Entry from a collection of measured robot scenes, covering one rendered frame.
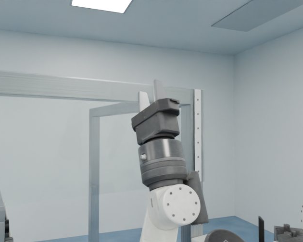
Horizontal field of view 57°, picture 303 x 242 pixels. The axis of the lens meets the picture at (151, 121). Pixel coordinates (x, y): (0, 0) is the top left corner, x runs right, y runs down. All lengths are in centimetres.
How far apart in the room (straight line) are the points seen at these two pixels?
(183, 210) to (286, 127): 397
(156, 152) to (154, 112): 8
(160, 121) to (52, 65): 384
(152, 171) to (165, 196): 6
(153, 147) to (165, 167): 4
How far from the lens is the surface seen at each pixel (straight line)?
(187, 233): 111
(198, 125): 104
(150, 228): 56
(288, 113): 437
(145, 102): 62
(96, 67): 438
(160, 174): 50
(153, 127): 54
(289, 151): 438
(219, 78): 519
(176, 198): 47
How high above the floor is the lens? 154
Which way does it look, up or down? 2 degrees up
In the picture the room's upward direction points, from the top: straight up
